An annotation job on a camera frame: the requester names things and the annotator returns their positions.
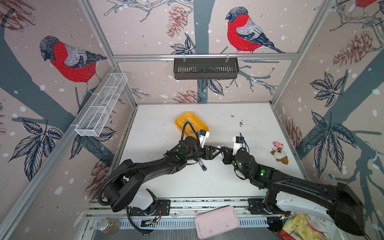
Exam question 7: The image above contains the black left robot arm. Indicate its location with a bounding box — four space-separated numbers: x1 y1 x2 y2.
97 137 222 212

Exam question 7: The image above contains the red cassava chips bag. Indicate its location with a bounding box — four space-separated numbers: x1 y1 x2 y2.
279 213 336 240

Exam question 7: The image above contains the light blue stapler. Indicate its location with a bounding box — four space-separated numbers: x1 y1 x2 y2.
198 160 207 172

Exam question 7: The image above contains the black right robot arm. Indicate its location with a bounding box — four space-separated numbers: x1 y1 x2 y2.
221 147 365 236

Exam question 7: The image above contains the pink plastic lid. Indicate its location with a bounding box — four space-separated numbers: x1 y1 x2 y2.
195 206 240 240

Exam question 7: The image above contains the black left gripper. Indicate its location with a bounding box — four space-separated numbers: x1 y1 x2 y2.
185 144 222 162

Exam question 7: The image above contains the glass spice jar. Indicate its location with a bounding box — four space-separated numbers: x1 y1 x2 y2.
98 217 122 235

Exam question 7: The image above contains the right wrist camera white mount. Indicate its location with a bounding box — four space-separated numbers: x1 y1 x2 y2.
233 136 245 156

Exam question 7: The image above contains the black hanging wire basket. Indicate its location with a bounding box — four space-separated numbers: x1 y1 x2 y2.
174 58 239 80

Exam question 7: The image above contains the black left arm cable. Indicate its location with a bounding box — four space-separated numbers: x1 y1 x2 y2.
96 121 200 207

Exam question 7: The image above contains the brown plush toy keychain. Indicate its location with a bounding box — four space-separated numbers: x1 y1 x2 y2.
271 142 289 165

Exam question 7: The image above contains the yellow plastic tray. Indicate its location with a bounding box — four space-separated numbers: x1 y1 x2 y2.
175 112 210 138

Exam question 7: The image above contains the white mesh wall shelf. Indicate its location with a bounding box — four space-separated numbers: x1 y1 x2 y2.
75 73 128 137

